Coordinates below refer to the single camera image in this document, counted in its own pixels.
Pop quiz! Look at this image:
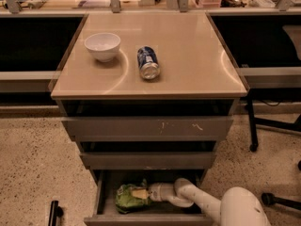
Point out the black chair base leg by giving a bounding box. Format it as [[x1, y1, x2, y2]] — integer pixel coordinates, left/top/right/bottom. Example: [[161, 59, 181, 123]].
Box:
[[261, 193, 301, 210]]

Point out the black table leg with caster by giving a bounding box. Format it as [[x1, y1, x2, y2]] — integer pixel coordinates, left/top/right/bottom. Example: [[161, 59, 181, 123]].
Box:
[[246, 96, 301, 153]]

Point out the grey bottom drawer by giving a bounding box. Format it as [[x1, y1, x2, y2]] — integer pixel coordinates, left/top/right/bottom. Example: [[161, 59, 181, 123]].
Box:
[[84, 169, 213, 226]]

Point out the white ceramic bowl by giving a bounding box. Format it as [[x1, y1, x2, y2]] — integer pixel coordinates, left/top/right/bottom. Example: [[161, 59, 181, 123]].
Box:
[[84, 33, 121, 62]]

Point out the green rice chip bag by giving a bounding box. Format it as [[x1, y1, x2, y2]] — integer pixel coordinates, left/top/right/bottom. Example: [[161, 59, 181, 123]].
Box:
[[115, 179, 152, 214]]

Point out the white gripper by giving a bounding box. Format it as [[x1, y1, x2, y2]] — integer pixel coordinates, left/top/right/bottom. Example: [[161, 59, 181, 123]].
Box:
[[131, 183, 176, 202]]

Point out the grey top drawer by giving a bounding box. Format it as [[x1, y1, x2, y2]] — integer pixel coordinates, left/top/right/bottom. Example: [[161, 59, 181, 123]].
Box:
[[62, 116, 233, 142]]

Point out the black object on floor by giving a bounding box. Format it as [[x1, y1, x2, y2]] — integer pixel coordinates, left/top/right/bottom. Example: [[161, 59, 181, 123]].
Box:
[[48, 201, 64, 226]]

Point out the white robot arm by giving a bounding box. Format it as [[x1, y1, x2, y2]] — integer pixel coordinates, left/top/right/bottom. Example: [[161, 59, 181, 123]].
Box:
[[131, 178, 271, 226]]

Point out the grey middle drawer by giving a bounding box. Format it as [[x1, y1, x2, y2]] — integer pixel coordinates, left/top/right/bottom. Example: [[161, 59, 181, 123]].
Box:
[[80, 152, 215, 170]]

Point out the grey drawer cabinet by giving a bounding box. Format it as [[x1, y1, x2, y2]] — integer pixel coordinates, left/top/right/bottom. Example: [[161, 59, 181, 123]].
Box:
[[52, 12, 247, 226]]

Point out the grey drawer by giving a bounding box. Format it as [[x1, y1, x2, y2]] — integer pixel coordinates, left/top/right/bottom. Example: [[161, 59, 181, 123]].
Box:
[[84, 169, 213, 226], [62, 116, 233, 142], [80, 152, 215, 170]]

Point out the blue soda can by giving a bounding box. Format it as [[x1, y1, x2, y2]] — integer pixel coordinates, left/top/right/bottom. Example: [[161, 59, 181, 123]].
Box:
[[137, 46, 160, 80]]

